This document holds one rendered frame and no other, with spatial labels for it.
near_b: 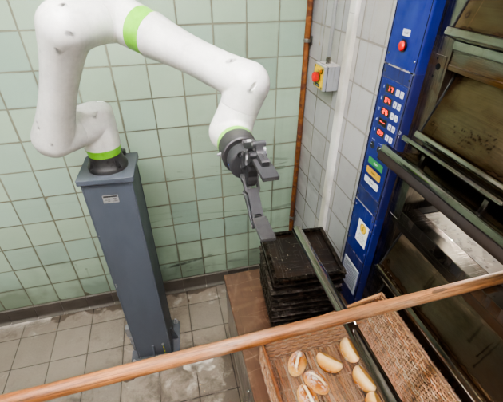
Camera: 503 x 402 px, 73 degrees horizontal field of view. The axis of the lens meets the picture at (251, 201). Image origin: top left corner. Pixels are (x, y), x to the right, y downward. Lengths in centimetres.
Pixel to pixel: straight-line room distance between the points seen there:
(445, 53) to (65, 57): 95
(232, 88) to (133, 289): 118
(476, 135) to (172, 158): 138
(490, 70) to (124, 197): 120
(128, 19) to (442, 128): 86
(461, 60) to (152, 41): 76
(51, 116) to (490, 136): 114
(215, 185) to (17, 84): 102
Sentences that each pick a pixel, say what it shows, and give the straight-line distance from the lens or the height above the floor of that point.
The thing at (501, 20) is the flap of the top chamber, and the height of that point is 176.
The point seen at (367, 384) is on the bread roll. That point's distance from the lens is 141.
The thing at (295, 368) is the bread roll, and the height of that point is 64.
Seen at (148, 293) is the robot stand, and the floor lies 54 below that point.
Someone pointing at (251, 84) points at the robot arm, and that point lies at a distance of 83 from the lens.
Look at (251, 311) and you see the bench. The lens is 160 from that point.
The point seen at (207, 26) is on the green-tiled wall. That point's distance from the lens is 169.
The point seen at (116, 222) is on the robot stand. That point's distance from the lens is 149.
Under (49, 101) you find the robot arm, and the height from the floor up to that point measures 154.
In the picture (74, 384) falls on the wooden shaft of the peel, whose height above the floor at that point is 120.
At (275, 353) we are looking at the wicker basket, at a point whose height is 62.
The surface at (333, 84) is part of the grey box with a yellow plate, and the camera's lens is 153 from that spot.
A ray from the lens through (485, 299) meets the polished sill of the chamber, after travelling 106.
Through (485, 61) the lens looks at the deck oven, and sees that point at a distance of 98.
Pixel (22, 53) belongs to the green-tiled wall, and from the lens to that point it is 177.
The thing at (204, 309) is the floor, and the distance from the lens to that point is 235.
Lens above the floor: 186
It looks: 35 degrees down
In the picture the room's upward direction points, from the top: straight up
